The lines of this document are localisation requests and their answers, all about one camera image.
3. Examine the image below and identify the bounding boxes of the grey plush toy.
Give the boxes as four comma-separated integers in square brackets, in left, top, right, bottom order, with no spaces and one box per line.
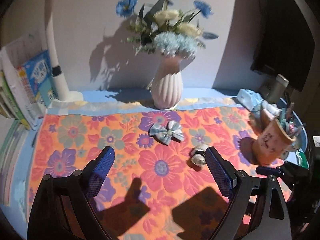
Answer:
[251,100,282,129]

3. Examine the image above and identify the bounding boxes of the stack of flat books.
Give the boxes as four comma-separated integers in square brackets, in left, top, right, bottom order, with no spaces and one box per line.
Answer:
[1,119,28,206]

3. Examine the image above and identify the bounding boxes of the pink ribbed vase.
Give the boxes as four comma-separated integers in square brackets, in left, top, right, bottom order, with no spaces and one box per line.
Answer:
[151,56,183,110]

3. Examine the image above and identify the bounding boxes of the brown paper pen holder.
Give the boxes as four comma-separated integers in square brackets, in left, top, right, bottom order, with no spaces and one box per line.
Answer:
[252,119,296,166]

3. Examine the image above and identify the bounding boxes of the blue tissue pack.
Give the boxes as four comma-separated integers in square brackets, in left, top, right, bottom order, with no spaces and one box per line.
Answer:
[236,89,263,111]

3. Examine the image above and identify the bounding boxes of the row of upright books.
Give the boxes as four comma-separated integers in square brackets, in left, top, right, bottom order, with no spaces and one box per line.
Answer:
[1,31,46,130]

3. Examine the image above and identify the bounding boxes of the small white round object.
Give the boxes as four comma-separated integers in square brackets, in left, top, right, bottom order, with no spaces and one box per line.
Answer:
[190,144,209,167]

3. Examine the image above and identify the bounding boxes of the blue checked hair bow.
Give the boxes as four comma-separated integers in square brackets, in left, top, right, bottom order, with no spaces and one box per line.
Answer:
[149,121,184,146]

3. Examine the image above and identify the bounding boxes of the floral orange table mat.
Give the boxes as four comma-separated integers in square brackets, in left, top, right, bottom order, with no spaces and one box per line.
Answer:
[26,106,293,240]

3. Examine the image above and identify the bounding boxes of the blue cover study book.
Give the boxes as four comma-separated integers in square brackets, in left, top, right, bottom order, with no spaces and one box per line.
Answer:
[22,50,56,107]

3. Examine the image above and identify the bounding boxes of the black monitor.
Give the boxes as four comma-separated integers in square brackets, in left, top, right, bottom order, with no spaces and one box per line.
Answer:
[251,0,315,92]

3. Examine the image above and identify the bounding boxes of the blue and white artificial flowers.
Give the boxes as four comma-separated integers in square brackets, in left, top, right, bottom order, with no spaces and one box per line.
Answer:
[116,0,219,59]

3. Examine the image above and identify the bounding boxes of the white desk lamp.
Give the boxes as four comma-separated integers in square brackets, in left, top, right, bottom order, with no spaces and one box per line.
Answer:
[44,0,84,102]

